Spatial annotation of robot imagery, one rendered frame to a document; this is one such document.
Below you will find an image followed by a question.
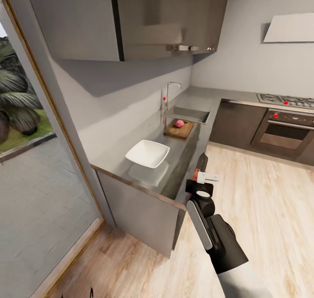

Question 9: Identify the bowl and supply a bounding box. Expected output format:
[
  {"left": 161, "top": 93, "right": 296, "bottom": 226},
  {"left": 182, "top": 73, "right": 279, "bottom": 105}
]
[{"left": 125, "top": 140, "right": 170, "bottom": 169}]

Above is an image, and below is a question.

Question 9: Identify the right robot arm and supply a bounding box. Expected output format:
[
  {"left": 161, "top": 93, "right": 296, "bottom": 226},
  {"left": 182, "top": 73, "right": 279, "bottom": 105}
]
[{"left": 185, "top": 171, "right": 273, "bottom": 298}]

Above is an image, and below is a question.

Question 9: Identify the cutting board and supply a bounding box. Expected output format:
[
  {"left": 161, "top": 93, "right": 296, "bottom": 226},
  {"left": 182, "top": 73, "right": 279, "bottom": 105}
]
[{"left": 164, "top": 119, "right": 194, "bottom": 140}]

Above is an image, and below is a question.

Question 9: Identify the parer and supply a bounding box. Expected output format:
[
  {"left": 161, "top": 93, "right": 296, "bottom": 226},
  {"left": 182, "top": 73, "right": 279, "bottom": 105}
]
[{"left": 192, "top": 153, "right": 205, "bottom": 181}]

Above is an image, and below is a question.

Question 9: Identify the vidalia onion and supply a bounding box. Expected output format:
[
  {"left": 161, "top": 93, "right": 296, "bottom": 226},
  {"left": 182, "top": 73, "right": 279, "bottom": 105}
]
[{"left": 176, "top": 120, "right": 184, "bottom": 128}]

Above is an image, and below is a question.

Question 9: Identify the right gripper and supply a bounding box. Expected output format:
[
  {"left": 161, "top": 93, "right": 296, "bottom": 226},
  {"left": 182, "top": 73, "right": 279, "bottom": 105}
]
[{"left": 185, "top": 179, "right": 213, "bottom": 197}]

